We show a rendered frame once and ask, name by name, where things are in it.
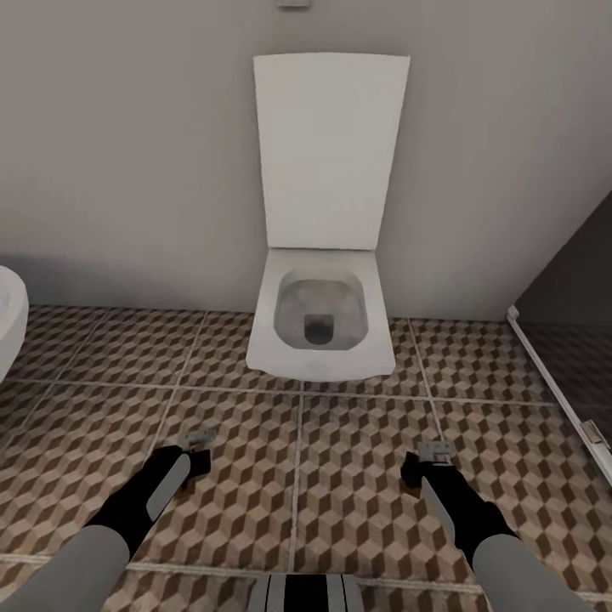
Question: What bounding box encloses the robot trunk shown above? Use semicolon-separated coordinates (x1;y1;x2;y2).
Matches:
247;575;364;612

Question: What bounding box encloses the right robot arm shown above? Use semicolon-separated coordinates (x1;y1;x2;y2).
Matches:
400;441;598;612

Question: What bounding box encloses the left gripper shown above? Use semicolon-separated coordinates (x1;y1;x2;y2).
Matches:
186;450;211;480

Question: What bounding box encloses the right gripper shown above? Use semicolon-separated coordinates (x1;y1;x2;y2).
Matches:
400;462;430;489

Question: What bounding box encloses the mousetrap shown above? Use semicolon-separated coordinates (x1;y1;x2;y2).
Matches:
400;451;421;499
173;477;195;500

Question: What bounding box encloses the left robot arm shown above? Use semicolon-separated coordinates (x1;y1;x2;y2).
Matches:
0;428;218;612

